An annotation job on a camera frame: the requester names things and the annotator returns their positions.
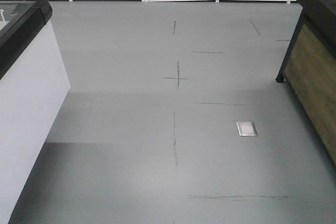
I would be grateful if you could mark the white chest freezer black lid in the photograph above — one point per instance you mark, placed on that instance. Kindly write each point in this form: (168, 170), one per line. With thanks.
(34, 84)

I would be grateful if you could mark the metal floor outlet plate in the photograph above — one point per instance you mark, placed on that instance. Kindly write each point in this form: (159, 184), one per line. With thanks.
(246, 128)

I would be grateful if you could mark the black wooden produce table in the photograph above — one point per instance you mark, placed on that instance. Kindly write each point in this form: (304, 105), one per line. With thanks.
(309, 68)

